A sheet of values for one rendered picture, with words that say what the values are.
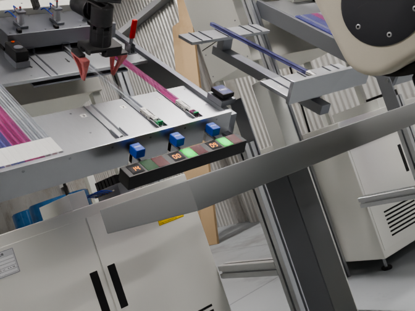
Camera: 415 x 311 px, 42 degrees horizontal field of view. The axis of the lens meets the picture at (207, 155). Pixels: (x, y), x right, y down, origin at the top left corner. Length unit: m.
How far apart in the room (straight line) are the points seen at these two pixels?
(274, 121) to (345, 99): 2.77
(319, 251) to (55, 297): 0.74
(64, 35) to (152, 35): 4.37
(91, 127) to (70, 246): 0.35
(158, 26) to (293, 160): 5.18
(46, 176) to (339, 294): 0.61
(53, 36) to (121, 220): 0.93
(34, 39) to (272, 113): 0.72
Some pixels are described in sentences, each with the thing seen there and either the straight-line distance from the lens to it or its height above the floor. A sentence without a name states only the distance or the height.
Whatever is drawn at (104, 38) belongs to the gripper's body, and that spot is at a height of 1.01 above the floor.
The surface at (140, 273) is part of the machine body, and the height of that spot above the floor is 0.40.
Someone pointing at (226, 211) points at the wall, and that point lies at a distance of 5.64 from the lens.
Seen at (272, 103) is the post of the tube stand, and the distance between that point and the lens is 1.65.
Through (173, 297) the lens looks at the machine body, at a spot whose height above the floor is 0.30.
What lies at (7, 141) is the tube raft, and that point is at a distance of 1.20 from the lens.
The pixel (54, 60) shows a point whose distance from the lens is 1.59.
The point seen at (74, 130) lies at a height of 0.79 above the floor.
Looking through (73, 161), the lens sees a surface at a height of 0.71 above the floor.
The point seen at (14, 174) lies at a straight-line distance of 1.10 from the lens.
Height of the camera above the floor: 0.60
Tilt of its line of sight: 2 degrees up
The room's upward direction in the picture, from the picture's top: 19 degrees counter-clockwise
